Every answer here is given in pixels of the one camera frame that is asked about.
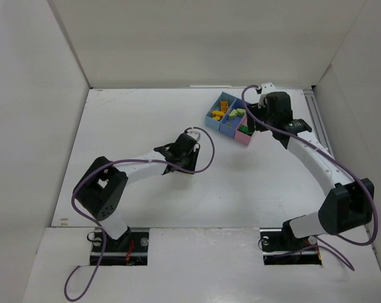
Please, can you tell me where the purple blue container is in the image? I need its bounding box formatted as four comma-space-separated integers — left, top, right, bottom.
219, 98, 246, 138

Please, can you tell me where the yellow rounded lego brick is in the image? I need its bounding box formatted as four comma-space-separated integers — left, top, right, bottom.
220, 100, 229, 113

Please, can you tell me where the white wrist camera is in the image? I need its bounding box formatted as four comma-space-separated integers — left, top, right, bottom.
185, 127, 202, 142
255, 82, 277, 95

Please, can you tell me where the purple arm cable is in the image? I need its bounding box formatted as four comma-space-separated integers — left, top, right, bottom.
63, 128, 216, 301
241, 83, 379, 272

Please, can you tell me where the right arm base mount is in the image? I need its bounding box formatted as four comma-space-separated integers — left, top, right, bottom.
258, 222, 322, 266

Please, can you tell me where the green lego plate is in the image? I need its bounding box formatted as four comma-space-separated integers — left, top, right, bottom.
239, 125, 254, 136

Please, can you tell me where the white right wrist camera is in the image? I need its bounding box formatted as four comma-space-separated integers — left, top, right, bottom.
255, 82, 277, 95

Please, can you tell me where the light blue container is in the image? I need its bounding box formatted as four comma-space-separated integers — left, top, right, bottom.
205, 91, 237, 131

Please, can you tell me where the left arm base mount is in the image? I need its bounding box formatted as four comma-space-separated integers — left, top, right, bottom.
87, 229, 150, 266

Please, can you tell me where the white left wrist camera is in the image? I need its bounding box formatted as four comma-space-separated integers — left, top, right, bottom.
185, 127, 202, 142

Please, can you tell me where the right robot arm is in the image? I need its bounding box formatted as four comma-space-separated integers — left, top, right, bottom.
246, 88, 378, 245

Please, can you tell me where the light green curved lego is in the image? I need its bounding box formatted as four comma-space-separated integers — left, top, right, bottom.
227, 109, 238, 120

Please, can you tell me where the pink container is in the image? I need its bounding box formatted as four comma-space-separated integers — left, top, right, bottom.
234, 116, 253, 146

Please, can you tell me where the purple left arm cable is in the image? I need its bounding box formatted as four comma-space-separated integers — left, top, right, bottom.
63, 128, 216, 301

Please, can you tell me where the orange small lego brick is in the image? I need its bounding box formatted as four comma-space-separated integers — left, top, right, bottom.
212, 110, 225, 117

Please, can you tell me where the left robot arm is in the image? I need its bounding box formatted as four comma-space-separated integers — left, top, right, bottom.
73, 133, 200, 250

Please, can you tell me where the light green studded lego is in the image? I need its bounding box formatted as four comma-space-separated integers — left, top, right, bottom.
236, 108, 246, 117

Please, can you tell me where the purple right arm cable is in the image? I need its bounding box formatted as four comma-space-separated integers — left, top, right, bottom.
241, 83, 379, 272

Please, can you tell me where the aluminium rail right side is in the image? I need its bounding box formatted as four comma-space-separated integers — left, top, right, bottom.
303, 89, 334, 156

